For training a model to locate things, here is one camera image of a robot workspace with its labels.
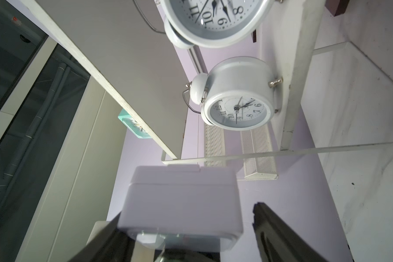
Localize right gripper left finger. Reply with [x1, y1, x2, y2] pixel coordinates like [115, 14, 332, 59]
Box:
[69, 214, 134, 262]

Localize white two-tier shelf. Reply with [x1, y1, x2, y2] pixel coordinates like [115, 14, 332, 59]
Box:
[19, 0, 393, 164]

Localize white twin-bell alarm clock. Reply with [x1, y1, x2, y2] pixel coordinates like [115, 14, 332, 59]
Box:
[133, 0, 275, 49]
[184, 56, 283, 131]

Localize lavender square alarm clock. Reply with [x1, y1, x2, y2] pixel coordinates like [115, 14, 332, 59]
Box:
[117, 164, 244, 253]

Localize white mesh two-tier wall rack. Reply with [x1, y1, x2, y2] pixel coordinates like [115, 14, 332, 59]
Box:
[202, 122, 279, 181]

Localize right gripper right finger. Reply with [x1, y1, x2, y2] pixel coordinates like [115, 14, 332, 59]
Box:
[253, 202, 326, 262]

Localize mint square clock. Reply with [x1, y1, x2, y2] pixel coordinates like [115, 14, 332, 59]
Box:
[118, 109, 151, 139]

